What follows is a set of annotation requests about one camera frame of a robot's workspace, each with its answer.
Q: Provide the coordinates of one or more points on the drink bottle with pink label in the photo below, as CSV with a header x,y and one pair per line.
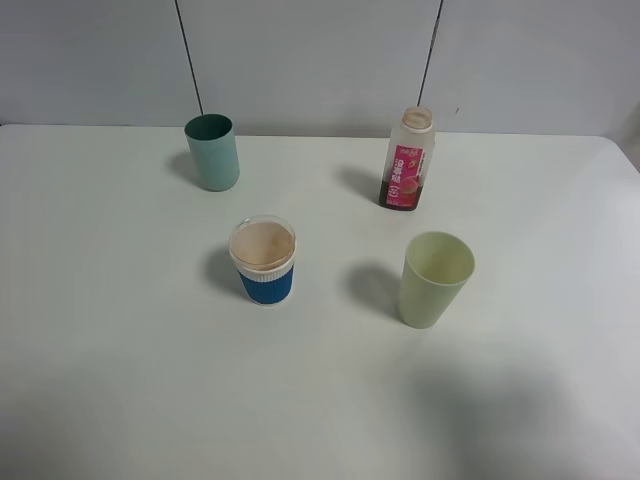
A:
x,y
410,149

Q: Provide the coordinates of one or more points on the glass cup with blue sleeve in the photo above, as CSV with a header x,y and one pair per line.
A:
x,y
263,250

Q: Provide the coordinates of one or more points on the light green plastic cup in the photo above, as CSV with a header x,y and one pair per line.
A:
x,y
436,267

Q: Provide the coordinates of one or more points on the teal plastic cup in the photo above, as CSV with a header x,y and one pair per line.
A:
x,y
212,144

